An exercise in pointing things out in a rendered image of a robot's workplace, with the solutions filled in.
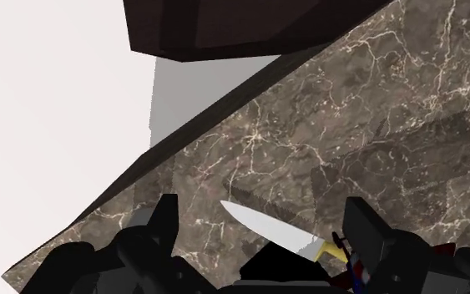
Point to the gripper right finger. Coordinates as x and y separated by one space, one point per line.
375 240

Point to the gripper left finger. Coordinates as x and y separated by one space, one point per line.
145 256

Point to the red and blue small object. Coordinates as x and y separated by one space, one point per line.
356 266

